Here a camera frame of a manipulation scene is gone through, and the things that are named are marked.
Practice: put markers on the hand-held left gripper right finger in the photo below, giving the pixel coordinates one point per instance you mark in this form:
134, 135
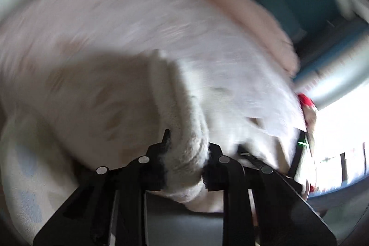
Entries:
214, 168

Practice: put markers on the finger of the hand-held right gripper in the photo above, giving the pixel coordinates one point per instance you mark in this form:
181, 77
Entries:
248, 153

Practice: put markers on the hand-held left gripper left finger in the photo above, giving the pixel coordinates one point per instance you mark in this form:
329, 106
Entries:
155, 165

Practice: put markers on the cream sweater with black hearts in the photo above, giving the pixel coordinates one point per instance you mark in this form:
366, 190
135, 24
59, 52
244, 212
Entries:
184, 119

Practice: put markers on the red cloth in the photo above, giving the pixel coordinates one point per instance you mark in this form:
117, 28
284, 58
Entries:
305, 100

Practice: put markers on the pink duvet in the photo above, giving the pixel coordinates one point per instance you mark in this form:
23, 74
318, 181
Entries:
248, 15

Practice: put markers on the bed with pink floral sheet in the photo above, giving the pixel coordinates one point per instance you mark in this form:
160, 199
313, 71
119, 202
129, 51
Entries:
115, 18

